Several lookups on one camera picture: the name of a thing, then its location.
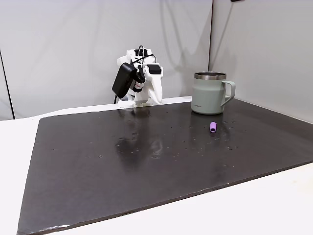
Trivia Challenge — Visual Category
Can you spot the thin black wall strip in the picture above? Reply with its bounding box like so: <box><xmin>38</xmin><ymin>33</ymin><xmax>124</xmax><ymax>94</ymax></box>
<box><xmin>0</xmin><ymin>49</ymin><xmax>15</xmax><ymax>120</ymax></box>

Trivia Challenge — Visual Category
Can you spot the black oval camera box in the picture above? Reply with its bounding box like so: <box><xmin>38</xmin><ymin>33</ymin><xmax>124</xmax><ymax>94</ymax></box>
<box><xmin>112</xmin><ymin>62</ymin><xmax>138</xmax><ymax>99</ymax></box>

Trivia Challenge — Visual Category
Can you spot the dark table mat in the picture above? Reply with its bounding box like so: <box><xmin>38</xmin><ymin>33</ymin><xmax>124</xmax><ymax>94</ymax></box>
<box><xmin>16</xmin><ymin>98</ymin><xmax>313</xmax><ymax>235</ymax></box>

